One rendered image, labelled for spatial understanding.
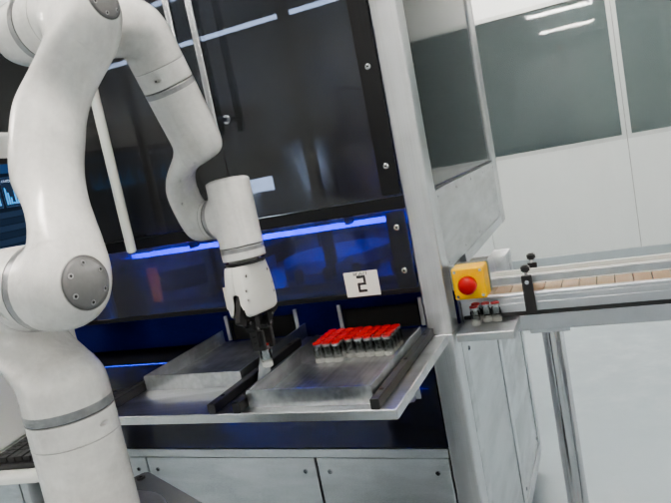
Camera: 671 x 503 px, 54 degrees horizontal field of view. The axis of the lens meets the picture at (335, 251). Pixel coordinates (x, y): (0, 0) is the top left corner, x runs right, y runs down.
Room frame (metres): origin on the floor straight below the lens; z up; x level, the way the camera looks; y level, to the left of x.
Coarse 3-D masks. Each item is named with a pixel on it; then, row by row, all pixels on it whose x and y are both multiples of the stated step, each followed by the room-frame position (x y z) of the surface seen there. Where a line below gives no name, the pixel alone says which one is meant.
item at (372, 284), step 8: (352, 272) 1.51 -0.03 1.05; (360, 272) 1.51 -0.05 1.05; (368, 272) 1.50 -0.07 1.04; (376, 272) 1.49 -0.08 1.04; (344, 280) 1.52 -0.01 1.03; (352, 280) 1.51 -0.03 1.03; (360, 280) 1.51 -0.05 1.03; (368, 280) 1.50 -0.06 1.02; (376, 280) 1.49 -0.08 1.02; (352, 288) 1.52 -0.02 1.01; (360, 288) 1.51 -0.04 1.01; (368, 288) 1.50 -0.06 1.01; (376, 288) 1.49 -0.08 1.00; (352, 296) 1.52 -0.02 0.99
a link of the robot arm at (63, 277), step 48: (48, 0) 0.92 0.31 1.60; (96, 0) 0.92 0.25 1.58; (48, 48) 0.91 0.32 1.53; (96, 48) 0.94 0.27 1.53; (48, 96) 0.91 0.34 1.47; (48, 144) 0.90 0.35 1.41; (48, 192) 0.87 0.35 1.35; (48, 240) 0.82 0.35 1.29; (96, 240) 0.87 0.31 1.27; (48, 288) 0.79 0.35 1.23; (96, 288) 0.83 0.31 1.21
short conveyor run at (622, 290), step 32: (640, 256) 1.45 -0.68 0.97; (512, 288) 1.54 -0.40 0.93; (544, 288) 1.48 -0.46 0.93; (576, 288) 1.42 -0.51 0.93; (608, 288) 1.39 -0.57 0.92; (640, 288) 1.37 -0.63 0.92; (544, 320) 1.45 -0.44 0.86; (576, 320) 1.42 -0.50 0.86; (608, 320) 1.40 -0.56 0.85; (640, 320) 1.37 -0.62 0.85
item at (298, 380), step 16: (416, 336) 1.39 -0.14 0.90; (304, 352) 1.45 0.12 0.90; (400, 352) 1.28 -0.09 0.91; (288, 368) 1.37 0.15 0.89; (304, 368) 1.39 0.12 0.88; (320, 368) 1.37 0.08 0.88; (336, 368) 1.34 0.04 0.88; (352, 368) 1.32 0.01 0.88; (368, 368) 1.30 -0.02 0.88; (384, 368) 1.19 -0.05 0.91; (256, 384) 1.25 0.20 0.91; (272, 384) 1.30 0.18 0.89; (288, 384) 1.30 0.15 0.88; (304, 384) 1.28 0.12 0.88; (320, 384) 1.26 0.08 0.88; (336, 384) 1.24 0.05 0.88; (352, 384) 1.23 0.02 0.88; (368, 384) 1.12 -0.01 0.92; (256, 400) 1.21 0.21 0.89; (272, 400) 1.20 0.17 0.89; (288, 400) 1.18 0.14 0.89; (304, 400) 1.17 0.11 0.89; (320, 400) 1.15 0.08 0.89; (336, 400) 1.14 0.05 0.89; (352, 400) 1.13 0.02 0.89; (368, 400) 1.12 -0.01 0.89
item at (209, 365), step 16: (224, 336) 1.77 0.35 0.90; (288, 336) 1.57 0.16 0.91; (304, 336) 1.64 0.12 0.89; (192, 352) 1.63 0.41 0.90; (208, 352) 1.69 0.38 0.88; (224, 352) 1.65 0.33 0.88; (240, 352) 1.62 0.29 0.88; (256, 352) 1.59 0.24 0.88; (160, 368) 1.51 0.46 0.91; (176, 368) 1.56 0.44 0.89; (192, 368) 1.56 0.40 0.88; (208, 368) 1.53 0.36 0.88; (224, 368) 1.51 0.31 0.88; (240, 368) 1.48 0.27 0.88; (160, 384) 1.44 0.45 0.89; (176, 384) 1.42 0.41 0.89; (192, 384) 1.41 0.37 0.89; (208, 384) 1.39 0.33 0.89; (224, 384) 1.37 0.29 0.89
